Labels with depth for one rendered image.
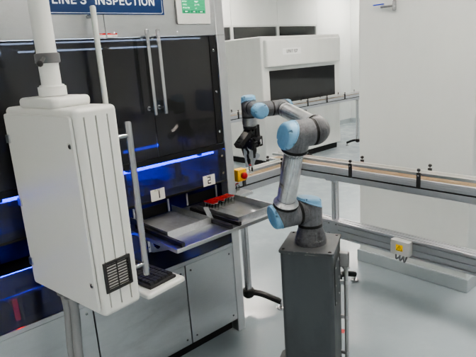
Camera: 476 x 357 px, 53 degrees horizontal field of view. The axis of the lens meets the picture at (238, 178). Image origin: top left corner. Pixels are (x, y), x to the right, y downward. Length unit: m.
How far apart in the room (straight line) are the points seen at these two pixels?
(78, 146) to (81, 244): 0.35
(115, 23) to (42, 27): 0.57
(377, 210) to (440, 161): 0.66
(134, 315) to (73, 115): 1.30
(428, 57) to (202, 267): 2.00
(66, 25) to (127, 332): 1.51
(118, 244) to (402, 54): 2.44
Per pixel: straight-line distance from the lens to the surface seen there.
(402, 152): 3.60
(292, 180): 2.06
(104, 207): 1.71
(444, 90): 3.41
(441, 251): 2.97
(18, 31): 2.16
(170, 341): 2.81
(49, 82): 1.83
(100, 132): 1.67
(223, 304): 2.97
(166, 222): 2.47
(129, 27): 2.37
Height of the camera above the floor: 1.67
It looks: 14 degrees down
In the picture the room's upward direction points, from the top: 4 degrees counter-clockwise
